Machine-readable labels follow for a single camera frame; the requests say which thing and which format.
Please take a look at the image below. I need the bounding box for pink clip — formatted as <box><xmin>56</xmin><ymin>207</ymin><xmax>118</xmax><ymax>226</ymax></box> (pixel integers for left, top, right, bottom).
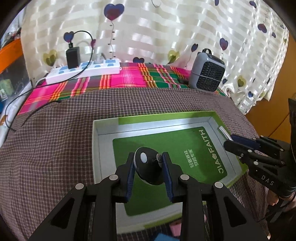
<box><xmin>169</xmin><ymin>219</ymin><xmax>182</xmax><ymax>237</ymax></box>

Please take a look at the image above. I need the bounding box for blue USB device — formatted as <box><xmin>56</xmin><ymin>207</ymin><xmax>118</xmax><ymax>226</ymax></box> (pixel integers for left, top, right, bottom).
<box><xmin>154</xmin><ymin>233</ymin><xmax>179</xmax><ymax>241</ymax></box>

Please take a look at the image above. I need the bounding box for black round remote fob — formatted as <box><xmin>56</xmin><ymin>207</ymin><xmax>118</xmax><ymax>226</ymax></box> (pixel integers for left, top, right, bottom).
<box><xmin>133</xmin><ymin>147</ymin><xmax>164</xmax><ymax>186</ymax></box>

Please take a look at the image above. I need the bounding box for person's right hand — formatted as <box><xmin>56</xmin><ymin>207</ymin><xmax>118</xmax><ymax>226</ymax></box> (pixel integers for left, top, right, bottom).
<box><xmin>265</xmin><ymin>188</ymin><xmax>295</xmax><ymax>207</ymax></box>

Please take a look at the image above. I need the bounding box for wooden cabinet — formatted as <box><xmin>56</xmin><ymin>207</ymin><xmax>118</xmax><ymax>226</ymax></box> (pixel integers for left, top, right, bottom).
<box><xmin>246</xmin><ymin>36</ymin><xmax>295</xmax><ymax>143</ymax></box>

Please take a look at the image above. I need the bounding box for green white cardboard box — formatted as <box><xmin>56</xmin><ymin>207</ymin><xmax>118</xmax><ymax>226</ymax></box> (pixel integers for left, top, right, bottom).
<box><xmin>92</xmin><ymin>111</ymin><xmax>247</xmax><ymax>233</ymax></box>

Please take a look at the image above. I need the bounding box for grey portable heater fan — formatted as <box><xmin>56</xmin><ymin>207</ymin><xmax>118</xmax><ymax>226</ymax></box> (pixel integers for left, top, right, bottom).
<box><xmin>189</xmin><ymin>48</ymin><xmax>226</xmax><ymax>92</ymax></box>

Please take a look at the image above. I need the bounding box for heart pattern curtain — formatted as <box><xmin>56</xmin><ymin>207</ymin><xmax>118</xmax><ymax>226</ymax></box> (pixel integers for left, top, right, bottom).
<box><xmin>21</xmin><ymin>1</ymin><xmax>290</xmax><ymax>113</ymax></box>

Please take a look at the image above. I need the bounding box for pink green plaid cloth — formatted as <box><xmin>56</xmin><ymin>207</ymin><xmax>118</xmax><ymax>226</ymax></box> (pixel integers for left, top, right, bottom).
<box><xmin>17</xmin><ymin>62</ymin><xmax>228</xmax><ymax>115</ymax></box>

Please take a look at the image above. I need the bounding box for white power strip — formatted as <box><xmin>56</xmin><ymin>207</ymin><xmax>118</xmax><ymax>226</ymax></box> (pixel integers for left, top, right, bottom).
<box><xmin>45</xmin><ymin>58</ymin><xmax>121</xmax><ymax>84</ymax></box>

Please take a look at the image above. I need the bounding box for orange lid storage bin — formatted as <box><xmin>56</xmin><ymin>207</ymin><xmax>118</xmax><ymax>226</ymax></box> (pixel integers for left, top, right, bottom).
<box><xmin>0</xmin><ymin>39</ymin><xmax>32</xmax><ymax>101</ymax></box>

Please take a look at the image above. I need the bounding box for black power adapter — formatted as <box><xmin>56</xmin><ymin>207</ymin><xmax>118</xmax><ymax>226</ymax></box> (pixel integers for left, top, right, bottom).
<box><xmin>66</xmin><ymin>47</ymin><xmax>81</xmax><ymax>69</ymax></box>

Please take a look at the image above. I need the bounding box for black cable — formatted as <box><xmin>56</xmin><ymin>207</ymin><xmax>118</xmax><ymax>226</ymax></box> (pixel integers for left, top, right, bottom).
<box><xmin>4</xmin><ymin>30</ymin><xmax>94</xmax><ymax>132</ymax></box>

